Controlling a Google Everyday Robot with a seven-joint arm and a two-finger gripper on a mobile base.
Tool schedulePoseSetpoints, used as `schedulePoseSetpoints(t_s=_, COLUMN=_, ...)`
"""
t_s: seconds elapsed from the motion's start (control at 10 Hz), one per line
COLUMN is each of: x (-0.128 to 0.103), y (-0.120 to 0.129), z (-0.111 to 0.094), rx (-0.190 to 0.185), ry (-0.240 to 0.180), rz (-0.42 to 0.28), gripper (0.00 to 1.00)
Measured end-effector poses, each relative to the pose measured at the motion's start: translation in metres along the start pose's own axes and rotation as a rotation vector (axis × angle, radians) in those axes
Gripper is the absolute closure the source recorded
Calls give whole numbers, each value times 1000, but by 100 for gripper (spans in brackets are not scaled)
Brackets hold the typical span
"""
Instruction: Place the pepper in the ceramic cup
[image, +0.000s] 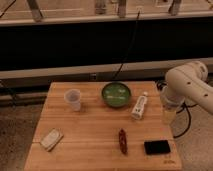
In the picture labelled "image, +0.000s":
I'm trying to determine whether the white tube bottle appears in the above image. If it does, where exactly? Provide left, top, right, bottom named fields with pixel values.
left=131, top=92, right=148, bottom=120

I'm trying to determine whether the green bowl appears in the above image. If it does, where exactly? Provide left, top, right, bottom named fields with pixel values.
left=101, top=82, right=131, bottom=108

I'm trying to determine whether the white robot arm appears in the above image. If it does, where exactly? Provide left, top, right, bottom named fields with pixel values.
left=160, top=61, right=213, bottom=124

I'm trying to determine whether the black rectangular sponge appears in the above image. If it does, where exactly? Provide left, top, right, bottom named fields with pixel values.
left=144, top=140, right=171, bottom=155

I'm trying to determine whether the black hanging cable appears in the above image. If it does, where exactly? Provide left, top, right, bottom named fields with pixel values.
left=110, top=9, right=142, bottom=82

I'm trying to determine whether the dark red pepper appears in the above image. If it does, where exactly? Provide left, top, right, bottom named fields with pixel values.
left=119, top=129, right=128, bottom=155

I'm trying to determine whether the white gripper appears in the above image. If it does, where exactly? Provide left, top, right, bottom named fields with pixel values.
left=160, top=87, right=184, bottom=124

